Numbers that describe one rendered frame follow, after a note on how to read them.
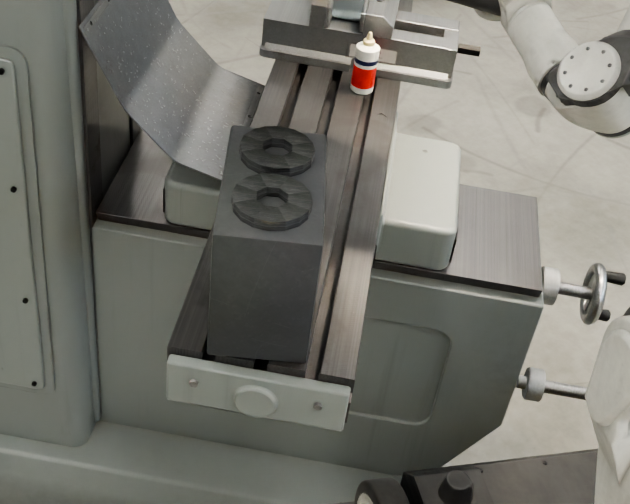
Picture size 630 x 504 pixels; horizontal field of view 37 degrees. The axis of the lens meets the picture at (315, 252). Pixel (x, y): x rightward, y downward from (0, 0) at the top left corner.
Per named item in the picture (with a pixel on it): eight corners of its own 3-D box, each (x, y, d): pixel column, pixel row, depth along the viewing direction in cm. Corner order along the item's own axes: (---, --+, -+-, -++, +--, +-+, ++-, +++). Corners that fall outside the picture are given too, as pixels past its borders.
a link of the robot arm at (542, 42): (520, 54, 133) (582, 158, 123) (491, 19, 125) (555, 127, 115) (586, 8, 129) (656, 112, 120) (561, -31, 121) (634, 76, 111)
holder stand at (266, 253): (312, 247, 130) (329, 124, 118) (306, 365, 114) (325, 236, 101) (224, 239, 130) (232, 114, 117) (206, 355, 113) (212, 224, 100)
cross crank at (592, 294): (604, 300, 184) (623, 254, 177) (610, 342, 175) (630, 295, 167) (522, 285, 185) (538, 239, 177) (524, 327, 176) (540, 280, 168)
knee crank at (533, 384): (629, 401, 177) (640, 379, 173) (633, 426, 172) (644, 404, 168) (513, 380, 178) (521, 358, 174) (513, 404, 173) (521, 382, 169)
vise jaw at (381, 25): (398, 9, 175) (401, -11, 172) (391, 39, 165) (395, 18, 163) (366, 3, 175) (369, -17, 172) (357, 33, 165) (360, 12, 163)
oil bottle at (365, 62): (374, 85, 166) (383, 28, 159) (371, 97, 163) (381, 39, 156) (351, 81, 166) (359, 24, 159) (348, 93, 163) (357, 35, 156)
